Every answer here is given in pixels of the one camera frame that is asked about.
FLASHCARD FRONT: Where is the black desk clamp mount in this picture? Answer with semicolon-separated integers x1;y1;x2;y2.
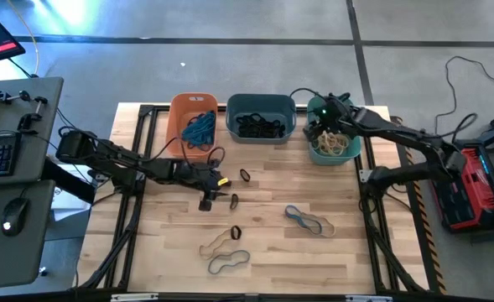
0;87;49;132

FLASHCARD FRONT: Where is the grey side desk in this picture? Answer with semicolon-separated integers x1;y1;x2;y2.
0;75;65;290

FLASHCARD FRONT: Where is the orange plastic basket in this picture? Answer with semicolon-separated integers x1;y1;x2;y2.
165;92;220;163

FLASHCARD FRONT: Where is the red and black tool case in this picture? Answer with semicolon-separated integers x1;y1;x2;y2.
433;140;494;234

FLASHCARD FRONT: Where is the long black rubber band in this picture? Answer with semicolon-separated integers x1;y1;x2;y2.
236;112;282;138
242;117;285;139

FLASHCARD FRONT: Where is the yellow floor cable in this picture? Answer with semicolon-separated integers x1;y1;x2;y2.
3;0;41;77

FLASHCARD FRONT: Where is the white paper sheet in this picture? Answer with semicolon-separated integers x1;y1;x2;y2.
49;186;93;221

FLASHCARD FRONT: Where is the black computer mouse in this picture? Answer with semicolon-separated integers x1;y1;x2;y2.
0;196;31;237

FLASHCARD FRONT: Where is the black floor cable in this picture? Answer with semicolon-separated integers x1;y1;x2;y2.
434;55;494;146

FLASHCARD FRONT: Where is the long blue rubber band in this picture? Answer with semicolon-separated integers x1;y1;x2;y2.
182;113;214;148

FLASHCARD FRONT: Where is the small bright blue rubber band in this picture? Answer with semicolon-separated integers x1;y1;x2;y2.
195;123;216;146

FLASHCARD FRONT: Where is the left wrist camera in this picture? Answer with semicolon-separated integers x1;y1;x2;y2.
186;160;209;176

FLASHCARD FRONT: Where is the slate grey plastic basket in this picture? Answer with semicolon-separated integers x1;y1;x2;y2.
225;92;297;145

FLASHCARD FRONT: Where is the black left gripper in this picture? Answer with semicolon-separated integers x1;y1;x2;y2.
172;161;230;212

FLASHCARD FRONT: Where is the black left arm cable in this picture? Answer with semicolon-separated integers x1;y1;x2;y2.
143;135;227;169

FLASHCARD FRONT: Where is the large wide blue rubber band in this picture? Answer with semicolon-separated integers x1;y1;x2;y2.
185;111;216;142

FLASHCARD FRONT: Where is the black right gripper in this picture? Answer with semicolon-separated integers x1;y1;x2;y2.
304;95;356;143

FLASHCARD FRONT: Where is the silver metal bracket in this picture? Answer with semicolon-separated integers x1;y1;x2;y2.
110;293;159;302
345;294;393;302

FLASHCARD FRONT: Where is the tan rubber band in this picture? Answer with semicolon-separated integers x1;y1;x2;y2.
301;212;338;239
317;133;351;158
312;132;340;157
315;133;349;156
328;132;351;154
313;136;342;158
198;228;232;262
316;130;344;152

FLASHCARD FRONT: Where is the teal green plastic basket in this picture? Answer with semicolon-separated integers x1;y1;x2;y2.
306;95;362;166

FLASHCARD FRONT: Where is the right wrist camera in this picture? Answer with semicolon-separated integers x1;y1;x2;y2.
313;100;336;123

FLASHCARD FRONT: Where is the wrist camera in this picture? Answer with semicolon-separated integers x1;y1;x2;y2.
186;160;209;176
313;100;336;123

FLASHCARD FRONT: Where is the yellow black hazard tape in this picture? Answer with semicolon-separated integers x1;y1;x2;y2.
396;116;448;295

